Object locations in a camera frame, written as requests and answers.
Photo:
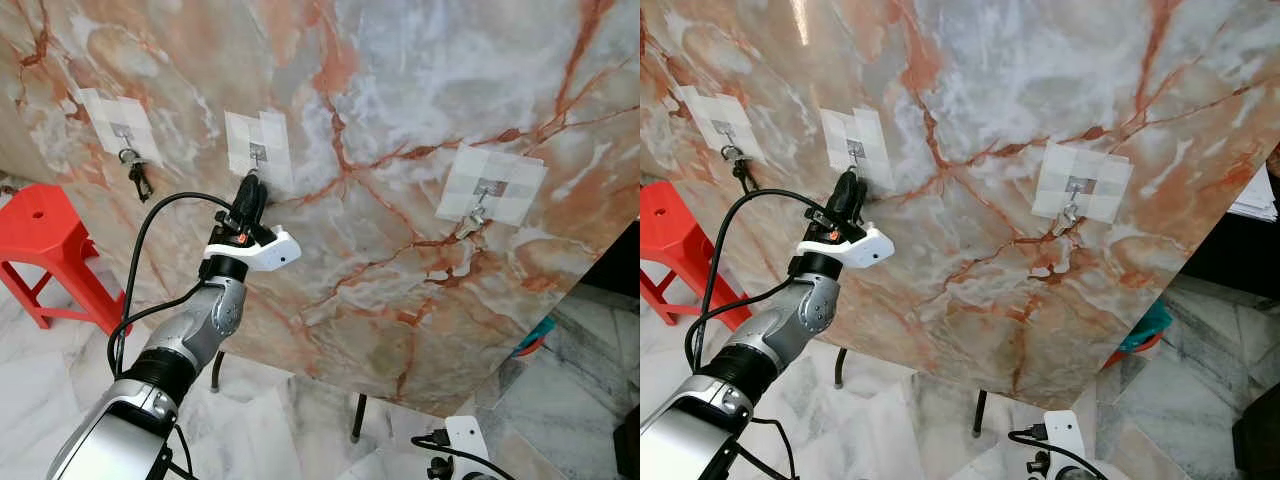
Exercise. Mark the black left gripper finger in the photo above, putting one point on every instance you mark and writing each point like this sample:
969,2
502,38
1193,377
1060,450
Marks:
839,200
857,196
241,205
259,200

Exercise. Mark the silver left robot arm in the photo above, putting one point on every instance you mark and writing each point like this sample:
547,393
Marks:
790,320
190,330

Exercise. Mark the metal hook on white patch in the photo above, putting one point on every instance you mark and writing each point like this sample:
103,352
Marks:
875,132
112,115
712,112
500,180
272,135
1090,178

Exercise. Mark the black board leg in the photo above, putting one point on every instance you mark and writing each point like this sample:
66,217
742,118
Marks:
980,415
358,420
217,372
841,368

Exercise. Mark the red plastic stool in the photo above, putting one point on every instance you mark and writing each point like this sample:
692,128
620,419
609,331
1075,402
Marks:
45,225
675,225

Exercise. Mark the teal plastic basin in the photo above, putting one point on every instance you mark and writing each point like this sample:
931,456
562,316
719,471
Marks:
538,338
1145,335

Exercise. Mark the dark box on floor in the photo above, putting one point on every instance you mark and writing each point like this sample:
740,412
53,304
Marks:
1258,435
630,445

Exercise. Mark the marble pattern board red edge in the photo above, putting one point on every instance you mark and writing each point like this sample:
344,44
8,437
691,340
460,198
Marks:
1020,90
420,90

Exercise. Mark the black furniture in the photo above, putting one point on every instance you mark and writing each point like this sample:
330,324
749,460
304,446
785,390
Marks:
1230,250
615,260

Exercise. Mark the white paper stack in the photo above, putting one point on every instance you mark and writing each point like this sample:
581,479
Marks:
1258,195

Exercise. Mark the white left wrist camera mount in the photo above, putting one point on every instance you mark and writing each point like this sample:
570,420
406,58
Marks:
872,246
278,250

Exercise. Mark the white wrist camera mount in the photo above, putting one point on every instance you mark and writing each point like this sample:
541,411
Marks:
278,250
1064,436
467,440
872,246

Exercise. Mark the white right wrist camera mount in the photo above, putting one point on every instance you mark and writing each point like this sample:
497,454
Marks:
1064,436
467,440

